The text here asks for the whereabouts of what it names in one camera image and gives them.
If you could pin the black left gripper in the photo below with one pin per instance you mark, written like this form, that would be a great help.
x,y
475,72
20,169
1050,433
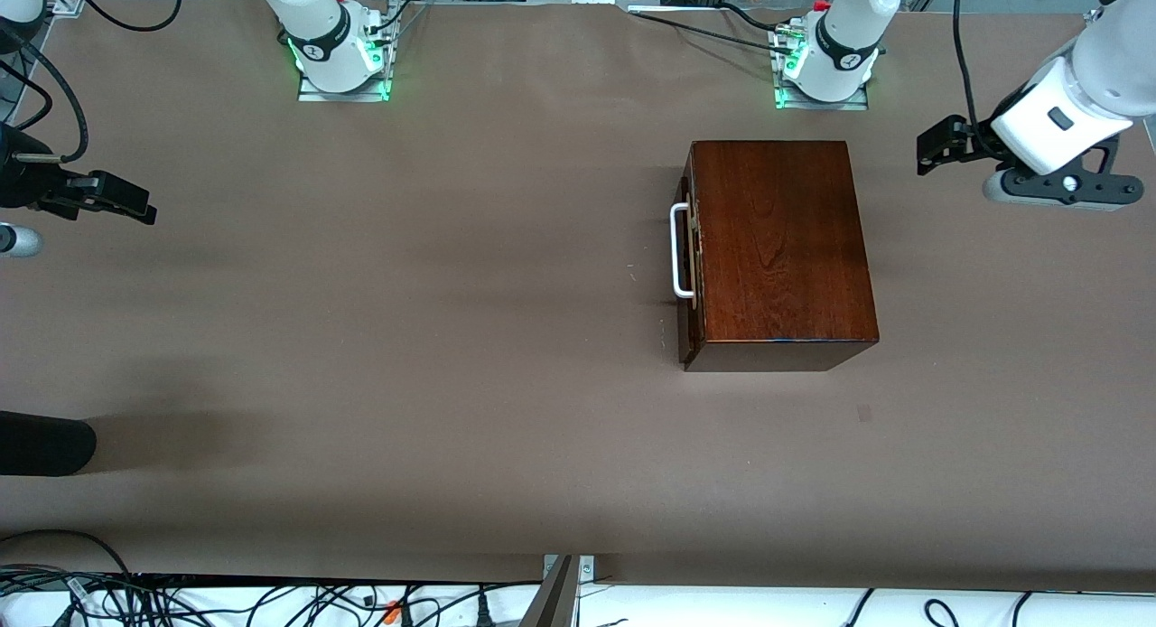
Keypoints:
x,y
977,142

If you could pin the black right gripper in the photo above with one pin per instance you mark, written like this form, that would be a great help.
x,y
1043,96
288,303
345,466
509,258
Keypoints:
x,y
25,181

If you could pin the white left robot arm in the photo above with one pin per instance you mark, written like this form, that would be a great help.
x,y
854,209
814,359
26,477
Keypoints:
x,y
849,40

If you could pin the dark wooden drawer cabinet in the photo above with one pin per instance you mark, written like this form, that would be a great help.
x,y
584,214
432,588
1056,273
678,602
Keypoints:
x,y
777,247

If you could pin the black cylindrical object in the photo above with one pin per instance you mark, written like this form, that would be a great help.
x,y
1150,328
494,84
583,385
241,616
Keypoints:
x,y
45,444

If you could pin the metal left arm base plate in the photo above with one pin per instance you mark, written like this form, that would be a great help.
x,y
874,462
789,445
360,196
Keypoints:
x,y
822,105

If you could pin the aluminium corner bracket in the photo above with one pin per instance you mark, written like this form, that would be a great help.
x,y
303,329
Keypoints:
x,y
70,4

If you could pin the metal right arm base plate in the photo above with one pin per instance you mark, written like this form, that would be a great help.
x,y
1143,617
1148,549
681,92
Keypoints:
x,y
343,95

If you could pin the aluminium frame post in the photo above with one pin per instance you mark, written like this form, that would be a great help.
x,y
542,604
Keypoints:
x,y
555,600

